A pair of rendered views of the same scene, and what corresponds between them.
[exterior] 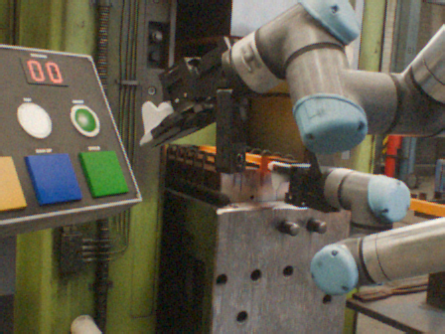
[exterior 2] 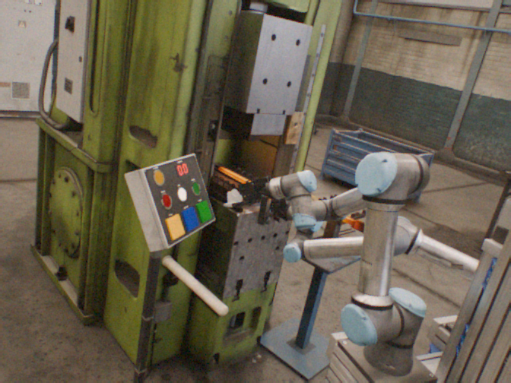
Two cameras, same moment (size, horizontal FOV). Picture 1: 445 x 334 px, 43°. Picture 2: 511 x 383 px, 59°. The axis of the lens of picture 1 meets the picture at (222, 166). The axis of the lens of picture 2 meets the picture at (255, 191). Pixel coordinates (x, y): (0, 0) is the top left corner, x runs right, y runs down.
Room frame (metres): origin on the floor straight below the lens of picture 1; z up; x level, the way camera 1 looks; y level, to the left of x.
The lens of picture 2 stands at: (-0.70, 0.41, 1.67)
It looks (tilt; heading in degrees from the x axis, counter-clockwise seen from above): 19 degrees down; 346
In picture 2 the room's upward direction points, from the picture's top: 11 degrees clockwise
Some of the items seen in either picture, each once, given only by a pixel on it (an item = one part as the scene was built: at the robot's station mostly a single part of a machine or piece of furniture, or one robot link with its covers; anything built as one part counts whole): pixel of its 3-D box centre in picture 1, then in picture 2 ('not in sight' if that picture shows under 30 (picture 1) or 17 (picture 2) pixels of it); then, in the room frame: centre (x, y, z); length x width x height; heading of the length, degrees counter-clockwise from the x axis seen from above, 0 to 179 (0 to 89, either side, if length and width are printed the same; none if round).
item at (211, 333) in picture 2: not in sight; (211, 300); (1.48, -0.02, 0.23); 0.55 x 0.37 x 0.47; 31
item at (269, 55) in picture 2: not in sight; (255, 61); (1.46, -0.01, 1.56); 0.42 x 0.39 x 0.40; 31
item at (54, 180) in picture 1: (53, 179); (189, 219); (0.83, 0.25, 1.01); 0.07 x 0.05 x 0.07; 146
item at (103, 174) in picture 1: (102, 174); (202, 211); (0.91, 0.19, 1.01); 0.07 x 0.05 x 0.07; 146
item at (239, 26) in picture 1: (222, 25); (239, 113); (1.44, 0.03, 1.32); 0.42 x 0.20 x 0.10; 31
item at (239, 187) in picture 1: (212, 169); (226, 182); (1.44, 0.03, 0.96); 0.42 x 0.20 x 0.09; 31
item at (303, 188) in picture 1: (316, 186); (282, 207); (1.13, -0.19, 0.98); 0.12 x 0.08 x 0.09; 31
